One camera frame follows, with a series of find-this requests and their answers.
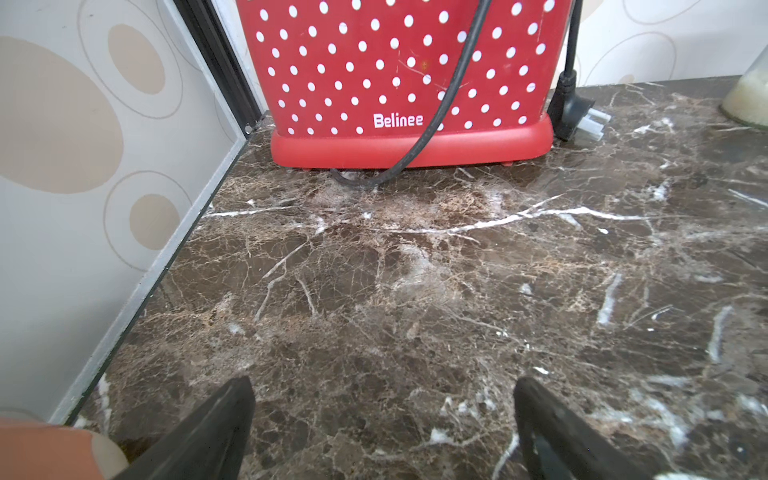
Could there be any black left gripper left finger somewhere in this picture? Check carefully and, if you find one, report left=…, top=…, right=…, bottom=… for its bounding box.
left=117, top=376, right=255, bottom=479

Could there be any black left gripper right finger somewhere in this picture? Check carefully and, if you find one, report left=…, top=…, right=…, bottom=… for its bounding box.
left=513, top=376, right=651, bottom=479

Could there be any orange plastic cup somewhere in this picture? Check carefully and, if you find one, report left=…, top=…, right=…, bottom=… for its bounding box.
left=1, top=418, right=129, bottom=479

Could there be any red toaster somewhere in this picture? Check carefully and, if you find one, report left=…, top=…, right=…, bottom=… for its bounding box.
left=237, top=0, right=572, bottom=170

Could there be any glass jar with black lid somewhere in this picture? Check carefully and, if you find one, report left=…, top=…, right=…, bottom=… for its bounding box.
left=720, top=47, right=768, bottom=129

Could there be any black toaster power cord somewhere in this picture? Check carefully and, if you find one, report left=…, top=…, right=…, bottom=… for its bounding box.
left=329, top=0, right=613, bottom=191

